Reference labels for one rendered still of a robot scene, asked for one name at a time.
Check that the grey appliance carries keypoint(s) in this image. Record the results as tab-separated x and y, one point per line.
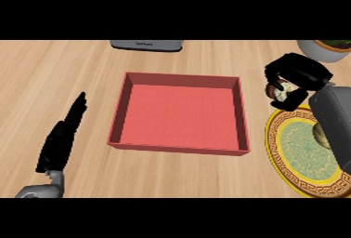
146	45

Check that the yellow patterned round plate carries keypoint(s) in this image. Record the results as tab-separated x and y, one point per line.
300	152

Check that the red open cardboard box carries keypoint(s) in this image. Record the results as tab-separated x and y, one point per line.
180	114

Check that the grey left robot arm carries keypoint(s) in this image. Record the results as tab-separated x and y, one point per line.
45	187

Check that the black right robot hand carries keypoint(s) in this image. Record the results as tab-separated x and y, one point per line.
300	72

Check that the brown cupcake with cream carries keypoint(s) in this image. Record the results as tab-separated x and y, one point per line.
278	90

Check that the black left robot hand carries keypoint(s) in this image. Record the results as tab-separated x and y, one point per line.
56	142

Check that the grey plant pot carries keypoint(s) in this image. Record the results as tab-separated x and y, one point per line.
324	49

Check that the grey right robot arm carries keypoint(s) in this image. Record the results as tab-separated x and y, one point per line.
334	124

